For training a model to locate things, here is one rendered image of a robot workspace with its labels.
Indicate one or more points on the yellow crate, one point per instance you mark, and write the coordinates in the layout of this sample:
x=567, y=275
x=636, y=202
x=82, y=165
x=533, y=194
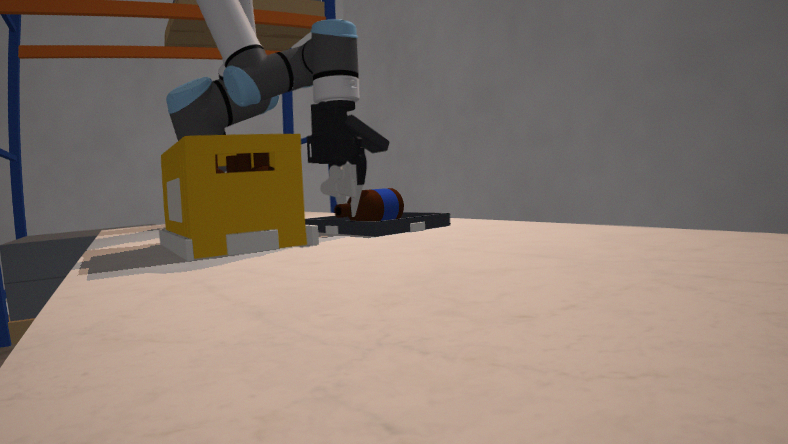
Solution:
x=205, y=206

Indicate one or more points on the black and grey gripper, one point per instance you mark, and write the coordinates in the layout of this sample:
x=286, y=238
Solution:
x=340, y=145

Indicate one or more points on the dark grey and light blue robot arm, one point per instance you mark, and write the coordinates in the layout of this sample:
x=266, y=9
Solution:
x=203, y=107

